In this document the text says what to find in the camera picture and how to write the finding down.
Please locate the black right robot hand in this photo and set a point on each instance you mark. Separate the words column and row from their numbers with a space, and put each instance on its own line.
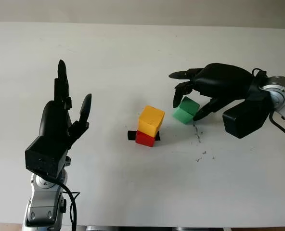
column 224, row 81

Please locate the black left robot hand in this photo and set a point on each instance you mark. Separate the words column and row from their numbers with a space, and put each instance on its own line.
column 53, row 120

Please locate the green cube block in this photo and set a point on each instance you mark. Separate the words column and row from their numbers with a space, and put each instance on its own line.
column 184, row 110

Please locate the yellow cube block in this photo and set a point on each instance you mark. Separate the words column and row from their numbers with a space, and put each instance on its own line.
column 151, row 120

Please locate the red cube block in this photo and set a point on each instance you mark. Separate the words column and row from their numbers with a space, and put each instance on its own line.
column 145, row 139

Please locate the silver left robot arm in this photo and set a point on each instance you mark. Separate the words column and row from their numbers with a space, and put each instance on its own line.
column 43, row 202

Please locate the black tape strip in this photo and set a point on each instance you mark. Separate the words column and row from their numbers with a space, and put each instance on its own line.
column 131, row 136

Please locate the dark robot torso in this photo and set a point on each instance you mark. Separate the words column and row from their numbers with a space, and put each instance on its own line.
column 157, row 228

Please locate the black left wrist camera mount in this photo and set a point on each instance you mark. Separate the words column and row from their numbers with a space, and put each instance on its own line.
column 46, row 156

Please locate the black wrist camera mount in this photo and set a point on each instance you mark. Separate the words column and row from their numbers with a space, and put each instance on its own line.
column 46, row 156
column 246, row 120

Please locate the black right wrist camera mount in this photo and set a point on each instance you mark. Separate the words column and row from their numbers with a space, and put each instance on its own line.
column 246, row 120

